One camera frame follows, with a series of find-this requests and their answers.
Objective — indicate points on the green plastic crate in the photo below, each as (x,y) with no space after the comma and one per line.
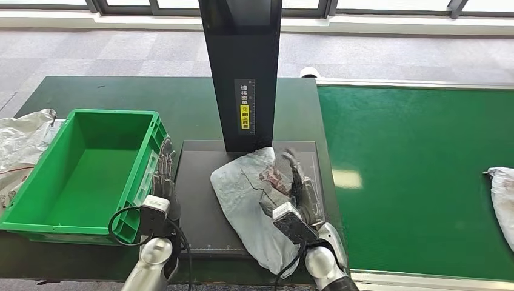
(84,176)

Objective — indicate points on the silver conveyor frame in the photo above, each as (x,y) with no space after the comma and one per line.
(401,83)

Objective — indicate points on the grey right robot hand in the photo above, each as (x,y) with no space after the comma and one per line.
(307,201)

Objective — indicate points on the crumpled white plastic bags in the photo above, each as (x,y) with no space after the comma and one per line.
(20,140)

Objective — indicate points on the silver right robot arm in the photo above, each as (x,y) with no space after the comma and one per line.
(325,261)

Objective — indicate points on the black inbound scanner machine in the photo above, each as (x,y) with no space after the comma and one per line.
(245,80)

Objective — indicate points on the grey plastic parcel bag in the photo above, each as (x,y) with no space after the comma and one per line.
(504,201)
(241,201)

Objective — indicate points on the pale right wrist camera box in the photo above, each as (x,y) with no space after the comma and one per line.
(293,225)

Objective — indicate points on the green conveyor belt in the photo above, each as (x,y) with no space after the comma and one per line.
(401,160)

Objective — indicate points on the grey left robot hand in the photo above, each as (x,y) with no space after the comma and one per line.
(164,184)

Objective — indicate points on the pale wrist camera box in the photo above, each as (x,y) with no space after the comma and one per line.
(293,225)
(153,215)

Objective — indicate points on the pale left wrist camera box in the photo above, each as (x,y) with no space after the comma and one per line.
(153,215)

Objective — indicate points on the white conveyor roller end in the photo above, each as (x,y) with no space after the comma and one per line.
(309,72)

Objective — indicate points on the dark window frame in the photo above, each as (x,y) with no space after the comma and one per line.
(329,8)

